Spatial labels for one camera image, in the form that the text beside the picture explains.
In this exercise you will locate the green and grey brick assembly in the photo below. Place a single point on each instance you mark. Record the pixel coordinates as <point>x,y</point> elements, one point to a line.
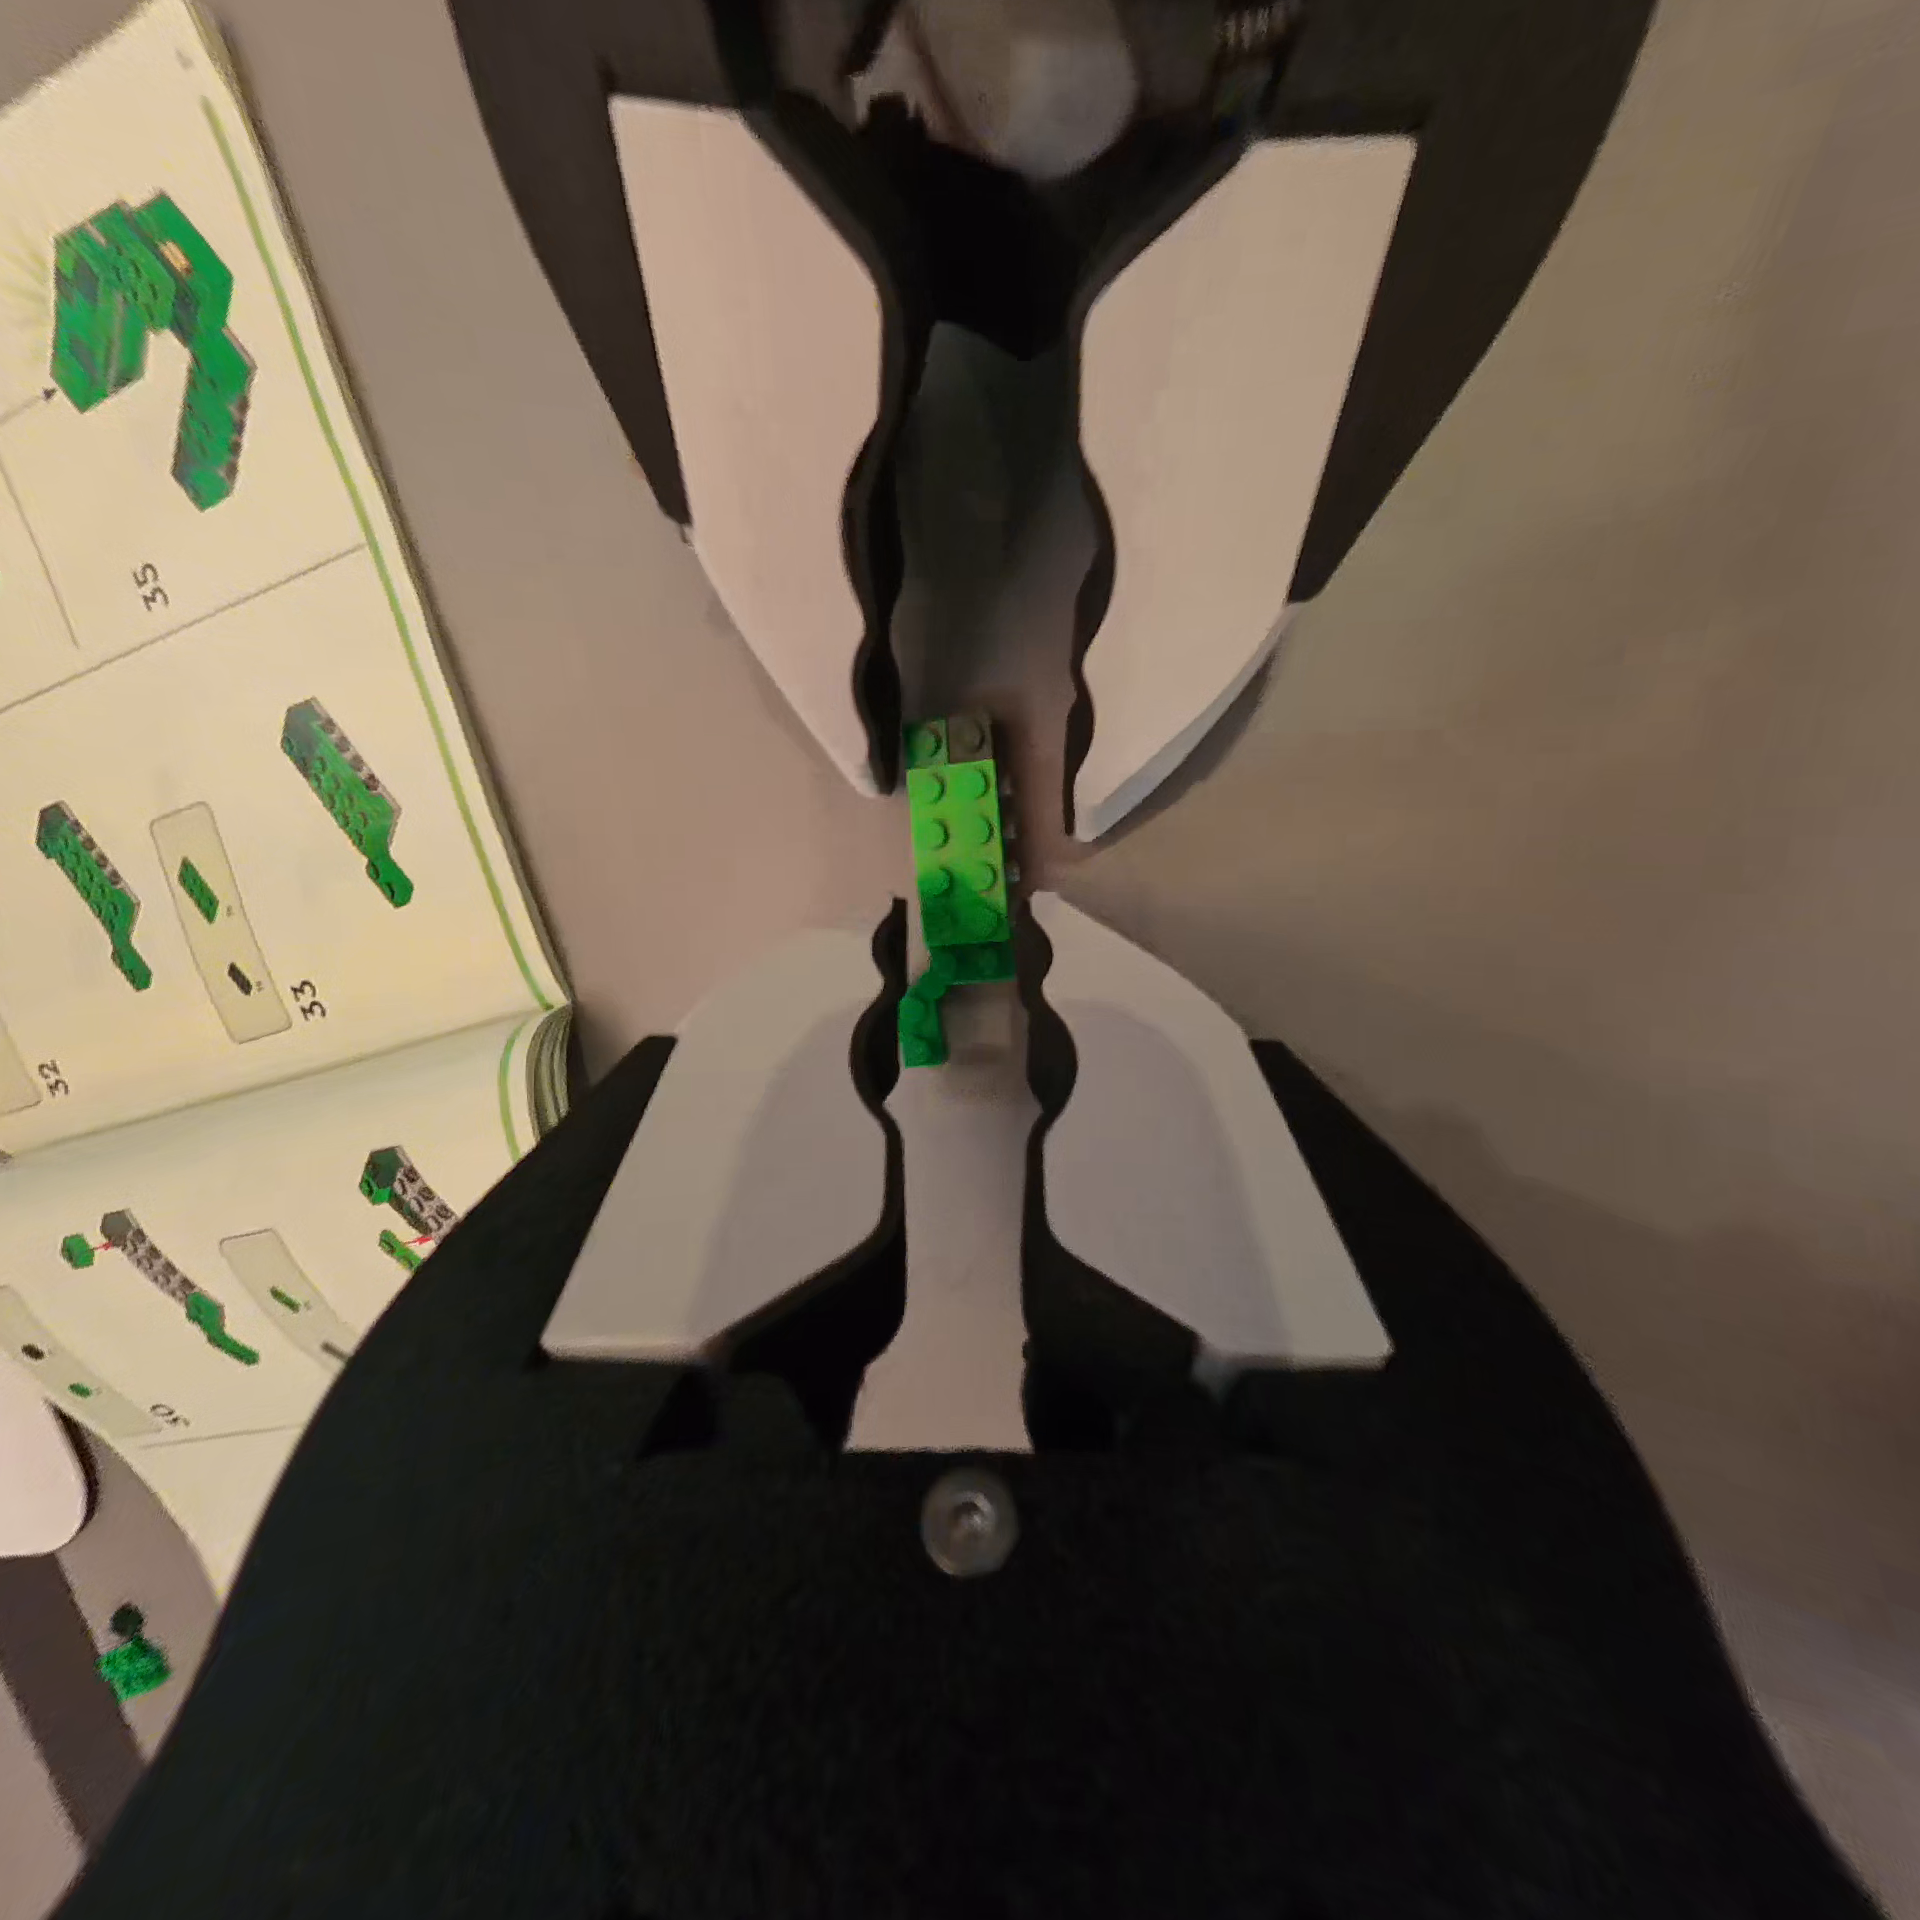
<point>960,855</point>

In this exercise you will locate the brick building instruction booklet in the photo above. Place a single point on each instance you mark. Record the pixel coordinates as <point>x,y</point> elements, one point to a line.
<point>225,676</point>

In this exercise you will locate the grey desk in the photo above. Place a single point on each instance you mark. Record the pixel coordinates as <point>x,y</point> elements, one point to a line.
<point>1575,901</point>

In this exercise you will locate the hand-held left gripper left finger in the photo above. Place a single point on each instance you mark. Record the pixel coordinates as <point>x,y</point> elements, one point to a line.
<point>750,1172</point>

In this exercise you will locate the small green brick piece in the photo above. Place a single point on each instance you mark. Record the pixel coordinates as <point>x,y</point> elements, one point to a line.
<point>135,1664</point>

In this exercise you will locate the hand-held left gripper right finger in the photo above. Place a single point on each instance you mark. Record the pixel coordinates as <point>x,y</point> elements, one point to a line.
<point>1201,1184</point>

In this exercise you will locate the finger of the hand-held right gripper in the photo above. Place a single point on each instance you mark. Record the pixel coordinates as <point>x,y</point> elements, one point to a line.
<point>750,422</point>
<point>1245,452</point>

